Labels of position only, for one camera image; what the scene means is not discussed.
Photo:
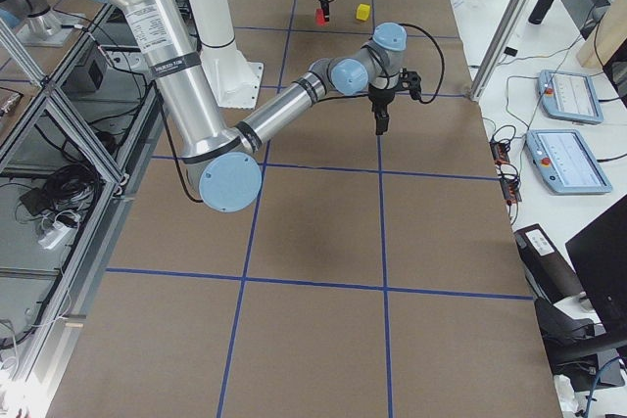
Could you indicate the red cube block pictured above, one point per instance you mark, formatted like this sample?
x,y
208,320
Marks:
x,y
320,17

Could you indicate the yellow cube block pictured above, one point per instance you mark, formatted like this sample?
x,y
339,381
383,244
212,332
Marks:
x,y
363,12

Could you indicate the black orange circuit board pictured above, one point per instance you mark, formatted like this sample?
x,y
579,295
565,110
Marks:
x,y
508,174

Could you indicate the brown paper table cover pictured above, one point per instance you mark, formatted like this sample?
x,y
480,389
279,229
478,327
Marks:
x,y
376,276

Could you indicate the near teach pendant tablet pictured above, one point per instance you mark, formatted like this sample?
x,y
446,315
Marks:
x,y
565,162

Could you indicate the teach pendant tablet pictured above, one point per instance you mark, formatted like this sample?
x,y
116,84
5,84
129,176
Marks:
x,y
569,96
565,162

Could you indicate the far teach pendant tablet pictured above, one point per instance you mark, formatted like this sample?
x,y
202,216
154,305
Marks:
x,y
569,96

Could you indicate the black water bottle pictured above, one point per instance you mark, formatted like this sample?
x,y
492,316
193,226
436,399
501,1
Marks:
x,y
539,11

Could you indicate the black computer monitor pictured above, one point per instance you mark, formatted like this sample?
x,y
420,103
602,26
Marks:
x,y
598,254

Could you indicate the white power strip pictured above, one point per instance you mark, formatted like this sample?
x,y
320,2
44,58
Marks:
x,y
54,236

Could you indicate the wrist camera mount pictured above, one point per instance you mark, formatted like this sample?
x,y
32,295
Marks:
x,y
409,81

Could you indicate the white pedestal column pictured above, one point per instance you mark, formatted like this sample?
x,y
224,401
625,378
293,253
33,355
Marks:
x,y
234,80

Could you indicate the aluminium frame post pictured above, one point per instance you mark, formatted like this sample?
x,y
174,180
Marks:
x,y
512,14

